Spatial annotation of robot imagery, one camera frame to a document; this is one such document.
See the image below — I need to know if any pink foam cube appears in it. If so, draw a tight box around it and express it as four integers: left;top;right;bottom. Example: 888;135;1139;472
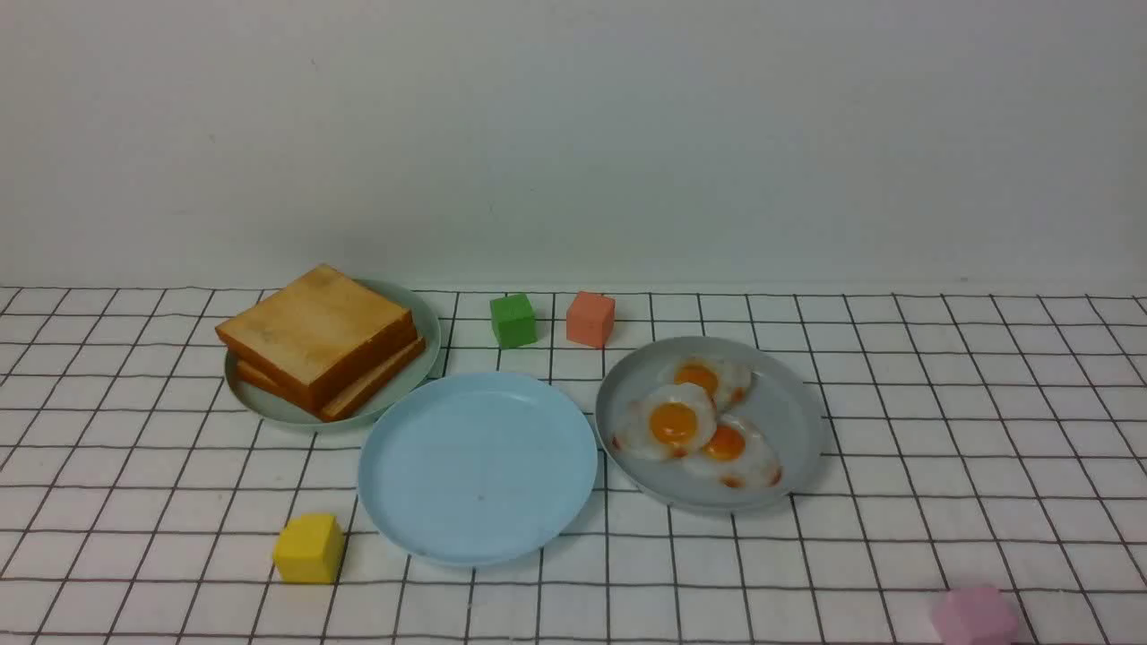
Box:
930;586;1020;644

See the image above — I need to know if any grey egg plate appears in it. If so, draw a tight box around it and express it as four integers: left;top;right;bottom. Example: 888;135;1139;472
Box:
594;336;829;513

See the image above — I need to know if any orange foam cube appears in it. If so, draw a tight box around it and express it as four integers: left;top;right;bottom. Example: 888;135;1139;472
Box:
565;292;617;348

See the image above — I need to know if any yellow foam cube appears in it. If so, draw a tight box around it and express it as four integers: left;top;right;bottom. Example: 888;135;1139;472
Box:
272;513;348;585

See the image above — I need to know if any green foam cube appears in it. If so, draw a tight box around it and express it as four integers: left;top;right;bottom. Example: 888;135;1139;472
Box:
490;293;539;348

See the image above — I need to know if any fried egg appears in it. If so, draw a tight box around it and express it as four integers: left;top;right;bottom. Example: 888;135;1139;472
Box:
682;413;783;490
608;383;717;463
663;353;754;412

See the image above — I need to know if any light blue centre plate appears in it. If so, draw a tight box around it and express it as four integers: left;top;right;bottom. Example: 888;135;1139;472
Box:
358;372;599;568

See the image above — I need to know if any grey-green bread plate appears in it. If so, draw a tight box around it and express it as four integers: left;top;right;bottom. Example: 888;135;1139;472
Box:
224;278;443;433

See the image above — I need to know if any toast slice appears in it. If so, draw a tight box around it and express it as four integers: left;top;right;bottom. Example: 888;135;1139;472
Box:
214;264;421;407
235;336;440;422

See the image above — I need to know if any checkered white tablecloth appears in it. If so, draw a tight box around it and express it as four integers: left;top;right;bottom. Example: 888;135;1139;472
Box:
1;286;1146;644

